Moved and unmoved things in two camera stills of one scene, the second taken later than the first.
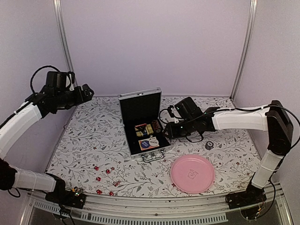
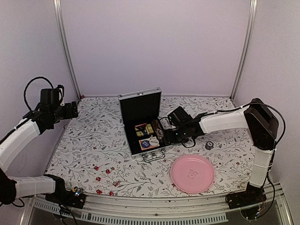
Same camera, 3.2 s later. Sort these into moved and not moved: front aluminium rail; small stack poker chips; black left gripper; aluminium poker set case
Moved: black left gripper
Not moved: front aluminium rail; aluminium poker set case; small stack poker chips
